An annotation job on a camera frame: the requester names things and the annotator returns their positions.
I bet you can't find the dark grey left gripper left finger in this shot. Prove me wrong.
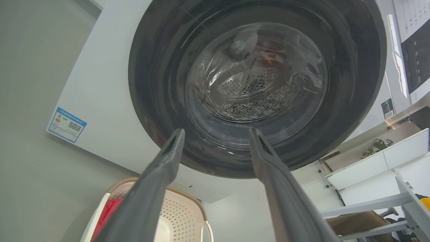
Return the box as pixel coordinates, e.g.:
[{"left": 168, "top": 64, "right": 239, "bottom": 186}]
[{"left": 94, "top": 128, "right": 186, "bottom": 242}]

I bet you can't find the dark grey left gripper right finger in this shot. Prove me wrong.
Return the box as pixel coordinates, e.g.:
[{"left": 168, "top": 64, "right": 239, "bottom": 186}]
[{"left": 249, "top": 128, "right": 340, "bottom": 242}]

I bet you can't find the beige perforated laundry basket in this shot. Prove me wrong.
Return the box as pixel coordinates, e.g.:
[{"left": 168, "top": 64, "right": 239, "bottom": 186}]
[{"left": 81, "top": 177, "right": 214, "bottom": 242}]

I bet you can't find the red garment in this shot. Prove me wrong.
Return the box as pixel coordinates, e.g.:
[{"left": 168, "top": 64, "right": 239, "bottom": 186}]
[{"left": 91, "top": 198, "right": 123, "bottom": 241}]

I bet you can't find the brown cushioned chair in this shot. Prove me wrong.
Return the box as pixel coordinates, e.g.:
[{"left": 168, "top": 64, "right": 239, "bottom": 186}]
[{"left": 327, "top": 211, "right": 399, "bottom": 242}]

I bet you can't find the white cabinet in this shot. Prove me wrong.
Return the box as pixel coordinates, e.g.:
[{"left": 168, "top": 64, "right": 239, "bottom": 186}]
[{"left": 325, "top": 128, "right": 430, "bottom": 191}]

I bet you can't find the green potted plant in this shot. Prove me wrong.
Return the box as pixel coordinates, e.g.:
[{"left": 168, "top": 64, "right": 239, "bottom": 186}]
[{"left": 361, "top": 138, "right": 394, "bottom": 159}]

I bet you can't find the blue energy label sticker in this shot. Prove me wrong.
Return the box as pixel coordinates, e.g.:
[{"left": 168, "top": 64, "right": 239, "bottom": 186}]
[{"left": 46, "top": 107, "right": 88, "bottom": 144}]

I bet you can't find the dark round washing machine door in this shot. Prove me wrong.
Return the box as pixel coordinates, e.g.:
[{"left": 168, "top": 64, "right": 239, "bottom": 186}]
[{"left": 128, "top": 0, "right": 387, "bottom": 179}]

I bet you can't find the white front-load washing machine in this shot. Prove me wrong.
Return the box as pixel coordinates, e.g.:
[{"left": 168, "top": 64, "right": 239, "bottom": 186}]
[{"left": 46, "top": 0, "right": 430, "bottom": 204}]

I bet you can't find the small black sticker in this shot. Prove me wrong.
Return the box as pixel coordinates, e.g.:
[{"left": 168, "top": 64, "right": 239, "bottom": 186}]
[{"left": 381, "top": 98, "right": 394, "bottom": 119}]

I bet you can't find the dark brown cabinet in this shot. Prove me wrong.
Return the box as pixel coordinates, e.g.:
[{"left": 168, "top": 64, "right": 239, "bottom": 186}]
[{"left": 409, "top": 106, "right": 430, "bottom": 130}]

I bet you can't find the black washing machine control panel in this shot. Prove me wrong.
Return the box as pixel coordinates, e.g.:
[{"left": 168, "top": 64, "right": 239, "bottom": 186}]
[{"left": 401, "top": 28, "right": 430, "bottom": 94}]

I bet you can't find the grey metal table frame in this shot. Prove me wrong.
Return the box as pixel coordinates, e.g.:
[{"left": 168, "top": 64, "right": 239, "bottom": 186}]
[{"left": 321, "top": 175, "right": 430, "bottom": 242}]

